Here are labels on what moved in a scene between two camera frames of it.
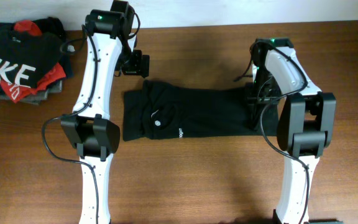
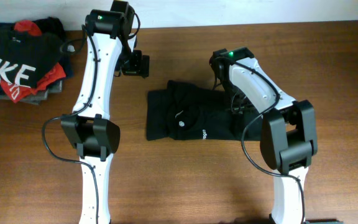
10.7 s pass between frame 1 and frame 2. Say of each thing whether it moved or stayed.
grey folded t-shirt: stayed
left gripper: stayed
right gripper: moved
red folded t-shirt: stayed
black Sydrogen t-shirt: moved
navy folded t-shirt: stayed
